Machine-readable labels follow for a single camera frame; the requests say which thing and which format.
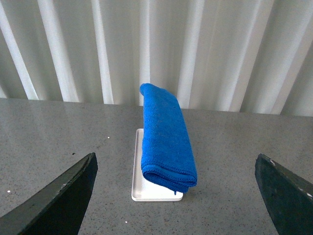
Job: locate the white towel rack stand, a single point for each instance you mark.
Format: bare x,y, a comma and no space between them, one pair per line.
143,190

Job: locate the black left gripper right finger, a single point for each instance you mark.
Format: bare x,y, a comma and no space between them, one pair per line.
287,197

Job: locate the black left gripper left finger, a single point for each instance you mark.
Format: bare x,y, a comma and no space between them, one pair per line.
57,209

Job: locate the white pleated curtain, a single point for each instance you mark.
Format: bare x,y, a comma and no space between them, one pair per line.
251,56

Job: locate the blue microfiber cloth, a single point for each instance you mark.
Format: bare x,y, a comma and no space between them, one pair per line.
167,156

